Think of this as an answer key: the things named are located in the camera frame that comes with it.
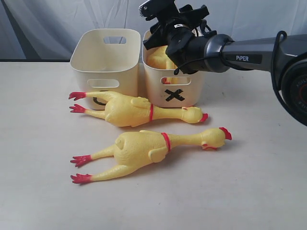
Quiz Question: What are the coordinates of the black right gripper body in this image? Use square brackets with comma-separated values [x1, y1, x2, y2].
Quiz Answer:
[143, 4, 209, 74]

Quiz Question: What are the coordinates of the headless yellow rubber chicken body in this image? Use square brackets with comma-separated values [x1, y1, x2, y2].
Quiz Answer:
[147, 46, 177, 70]

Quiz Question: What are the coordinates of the yellow rubber chicken front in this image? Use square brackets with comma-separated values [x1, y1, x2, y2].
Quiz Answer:
[71, 127, 232, 184]

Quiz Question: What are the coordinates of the yellow rubber chicken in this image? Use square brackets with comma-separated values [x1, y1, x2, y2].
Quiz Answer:
[71, 127, 232, 184]
[69, 91, 209, 127]

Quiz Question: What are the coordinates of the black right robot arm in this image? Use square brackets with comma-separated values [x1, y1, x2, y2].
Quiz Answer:
[139, 0, 307, 125]

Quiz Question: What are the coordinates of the cream bin marked cross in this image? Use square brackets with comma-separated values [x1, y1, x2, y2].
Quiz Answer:
[142, 30, 205, 108]

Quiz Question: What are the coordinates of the cream bin marked circle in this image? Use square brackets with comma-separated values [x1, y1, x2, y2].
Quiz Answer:
[70, 28, 141, 96]

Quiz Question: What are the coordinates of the yellow rubber chicken rear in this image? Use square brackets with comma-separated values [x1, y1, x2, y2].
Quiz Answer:
[69, 91, 209, 127]

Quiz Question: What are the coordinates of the white backdrop curtain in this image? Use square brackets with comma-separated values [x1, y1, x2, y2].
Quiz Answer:
[0, 0, 307, 60]

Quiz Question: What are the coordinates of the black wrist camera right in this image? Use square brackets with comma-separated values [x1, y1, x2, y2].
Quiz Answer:
[139, 0, 177, 21]

